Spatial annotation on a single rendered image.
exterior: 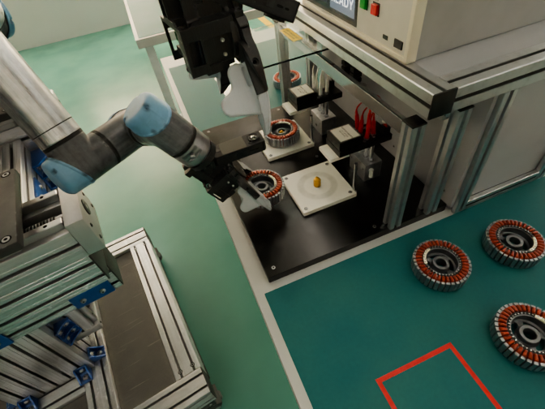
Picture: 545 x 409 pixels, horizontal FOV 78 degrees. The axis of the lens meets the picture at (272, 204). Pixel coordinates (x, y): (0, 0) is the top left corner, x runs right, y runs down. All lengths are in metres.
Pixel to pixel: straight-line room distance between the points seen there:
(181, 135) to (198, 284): 1.16
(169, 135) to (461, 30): 0.56
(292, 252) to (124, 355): 0.86
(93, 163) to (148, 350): 0.88
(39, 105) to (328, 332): 0.65
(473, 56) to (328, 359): 0.61
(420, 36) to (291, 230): 0.47
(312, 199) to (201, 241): 1.09
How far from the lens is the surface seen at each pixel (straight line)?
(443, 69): 0.69
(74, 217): 0.71
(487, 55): 0.75
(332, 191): 0.89
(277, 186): 0.80
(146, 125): 0.63
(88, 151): 0.68
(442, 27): 0.72
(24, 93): 0.68
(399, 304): 0.75
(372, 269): 0.79
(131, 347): 1.45
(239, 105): 0.42
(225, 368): 1.52
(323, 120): 1.07
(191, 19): 0.42
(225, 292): 1.66
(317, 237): 0.80
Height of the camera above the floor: 1.41
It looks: 47 degrees down
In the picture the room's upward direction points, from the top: 9 degrees counter-clockwise
